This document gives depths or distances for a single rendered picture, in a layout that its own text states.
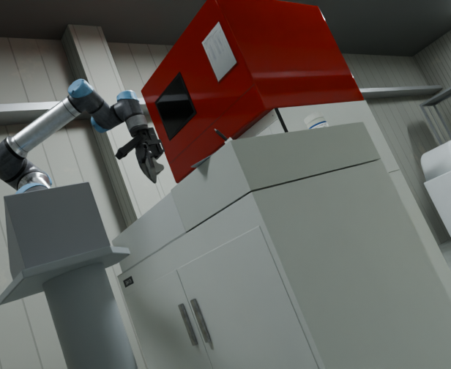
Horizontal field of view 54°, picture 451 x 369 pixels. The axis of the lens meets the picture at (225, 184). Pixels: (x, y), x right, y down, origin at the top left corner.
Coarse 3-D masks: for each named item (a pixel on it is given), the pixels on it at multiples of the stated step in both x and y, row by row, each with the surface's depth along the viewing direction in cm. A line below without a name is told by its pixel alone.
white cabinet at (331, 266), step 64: (256, 192) 114; (320, 192) 128; (384, 192) 145; (192, 256) 139; (256, 256) 115; (320, 256) 117; (384, 256) 132; (192, 320) 145; (256, 320) 119; (320, 320) 109; (384, 320) 121; (448, 320) 137
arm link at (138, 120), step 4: (132, 116) 160; (136, 116) 160; (140, 116) 161; (144, 116) 163; (128, 120) 160; (132, 120) 160; (136, 120) 160; (140, 120) 160; (144, 120) 162; (128, 124) 161; (132, 124) 160; (136, 124) 159; (140, 124) 160; (144, 124) 161; (128, 128) 161; (132, 128) 160
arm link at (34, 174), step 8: (24, 160) 164; (24, 168) 163; (32, 168) 166; (16, 176) 161; (24, 176) 161; (32, 176) 162; (40, 176) 164; (48, 176) 173; (16, 184) 163; (24, 184) 161; (48, 184) 161
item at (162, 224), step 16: (160, 208) 148; (176, 208) 141; (144, 224) 159; (160, 224) 150; (176, 224) 142; (112, 240) 182; (128, 240) 171; (144, 240) 161; (160, 240) 152; (128, 256) 173; (144, 256) 163
